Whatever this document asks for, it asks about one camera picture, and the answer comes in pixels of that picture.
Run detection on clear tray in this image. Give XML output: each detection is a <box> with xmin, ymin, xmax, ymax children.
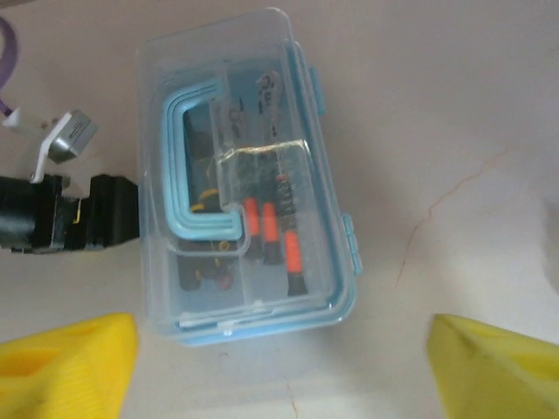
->
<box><xmin>174</xmin><ymin>60</ymin><xmax>333</xmax><ymax>306</ymax></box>

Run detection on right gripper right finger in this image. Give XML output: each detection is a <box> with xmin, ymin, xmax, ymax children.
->
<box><xmin>426</xmin><ymin>313</ymin><xmax>559</xmax><ymax>419</ymax></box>

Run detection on yellow needle nose pliers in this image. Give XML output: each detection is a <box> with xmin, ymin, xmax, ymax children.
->
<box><xmin>183</xmin><ymin>187</ymin><xmax>222</xmax><ymax>215</ymax></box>

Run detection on black yellow bit set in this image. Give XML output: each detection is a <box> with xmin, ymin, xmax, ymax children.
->
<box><xmin>176</xmin><ymin>244</ymin><xmax>239</xmax><ymax>293</ymax></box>

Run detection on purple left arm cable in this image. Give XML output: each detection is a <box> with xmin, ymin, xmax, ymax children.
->
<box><xmin>0</xmin><ymin>16</ymin><xmax>22</xmax><ymax>119</ymax></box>

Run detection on black headed ratchet orange handle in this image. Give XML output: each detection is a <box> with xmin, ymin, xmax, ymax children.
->
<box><xmin>274</xmin><ymin>172</ymin><xmax>306</xmax><ymax>299</ymax></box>

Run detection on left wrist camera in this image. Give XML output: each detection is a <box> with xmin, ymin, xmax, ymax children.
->
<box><xmin>2</xmin><ymin>106</ymin><xmax>100</xmax><ymax>184</ymax></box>

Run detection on chrome ratchet orange handle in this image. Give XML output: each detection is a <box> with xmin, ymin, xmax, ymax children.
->
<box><xmin>255</xmin><ymin>72</ymin><xmax>281</xmax><ymax>266</ymax></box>

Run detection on orange black handled screwdriver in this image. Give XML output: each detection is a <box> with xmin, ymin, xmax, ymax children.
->
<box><xmin>216</xmin><ymin>98</ymin><xmax>264</xmax><ymax>261</ymax></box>

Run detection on clear tool box lid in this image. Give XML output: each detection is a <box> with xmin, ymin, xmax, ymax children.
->
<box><xmin>134</xmin><ymin>6</ymin><xmax>350</xmax><ymax>341</ymax></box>

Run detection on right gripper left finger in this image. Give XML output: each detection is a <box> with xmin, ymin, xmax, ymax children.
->
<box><xmin>0</xmin><ymin>312</ymin><xmax>140</xmax><ymax>419</ymax></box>

